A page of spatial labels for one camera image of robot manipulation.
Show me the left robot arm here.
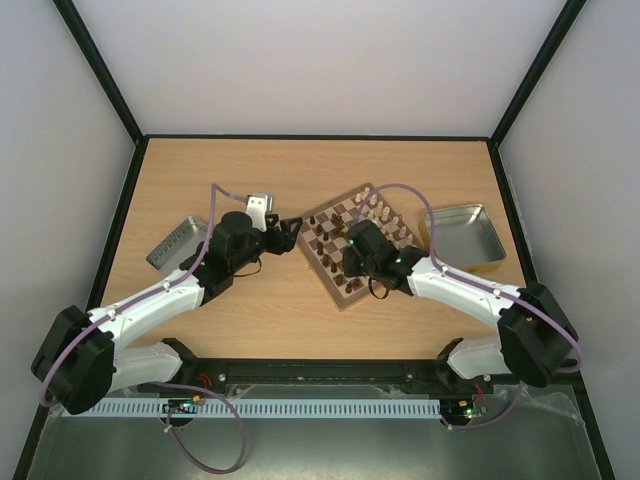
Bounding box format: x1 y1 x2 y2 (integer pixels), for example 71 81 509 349
31 211 303 414

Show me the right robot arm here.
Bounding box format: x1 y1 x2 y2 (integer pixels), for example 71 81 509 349
343 220 578 392

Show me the silver tin lid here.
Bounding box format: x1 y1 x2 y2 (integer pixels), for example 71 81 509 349
146 216 207 275

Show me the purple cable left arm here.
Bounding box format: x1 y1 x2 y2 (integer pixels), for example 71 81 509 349
38 183 247 474

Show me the gold tin box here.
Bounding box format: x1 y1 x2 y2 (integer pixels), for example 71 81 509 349
434 204 507 274

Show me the light blue cable duct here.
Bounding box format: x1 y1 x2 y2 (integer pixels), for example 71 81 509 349
83 398 441 419

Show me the white chess piece row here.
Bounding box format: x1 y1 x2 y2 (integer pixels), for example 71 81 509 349
354 184 415 247

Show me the pile of dark chess pieces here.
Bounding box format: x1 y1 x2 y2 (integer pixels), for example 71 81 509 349
331 213 346 237

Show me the wooden chess board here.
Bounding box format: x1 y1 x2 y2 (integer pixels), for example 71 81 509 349
294 182 424 311

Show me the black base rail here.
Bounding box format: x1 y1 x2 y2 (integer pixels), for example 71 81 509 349
187 358 456 393

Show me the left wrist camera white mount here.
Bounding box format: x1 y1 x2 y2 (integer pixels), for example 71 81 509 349
245 192 274 232

